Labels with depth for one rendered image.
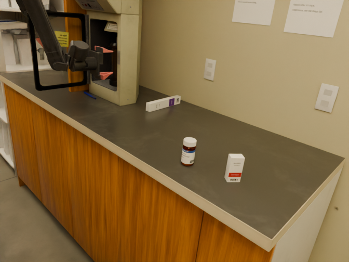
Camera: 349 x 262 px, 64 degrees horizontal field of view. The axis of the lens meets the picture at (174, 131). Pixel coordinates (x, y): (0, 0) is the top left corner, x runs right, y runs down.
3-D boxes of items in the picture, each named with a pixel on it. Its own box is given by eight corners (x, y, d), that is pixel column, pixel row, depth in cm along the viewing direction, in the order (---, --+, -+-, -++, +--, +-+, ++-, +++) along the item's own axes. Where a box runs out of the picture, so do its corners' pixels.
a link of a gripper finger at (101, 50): (117, 47, 126) (98, 48, 119) (117, 63, 128) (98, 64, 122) (108, 45, 130) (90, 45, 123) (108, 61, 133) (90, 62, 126)
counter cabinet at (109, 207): (90, 161, 280) (88, 71, 245) (290, 308, 155) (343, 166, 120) (18, 185, 233) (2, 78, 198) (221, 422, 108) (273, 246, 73)
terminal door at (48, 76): (87, 84, 170) (84, 13, 154) (36, 91, 148) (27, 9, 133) (86, 84, 170) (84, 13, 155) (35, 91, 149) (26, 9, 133)
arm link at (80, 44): (53, 56, 118) (52, 68, 112) (57, 32, 111) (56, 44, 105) (82, 62, 123) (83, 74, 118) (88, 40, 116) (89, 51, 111)
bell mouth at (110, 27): (123, 30, 166) (123, 20, 164) (143, 33, 155) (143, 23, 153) (97, 29, 154) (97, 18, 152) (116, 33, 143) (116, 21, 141)
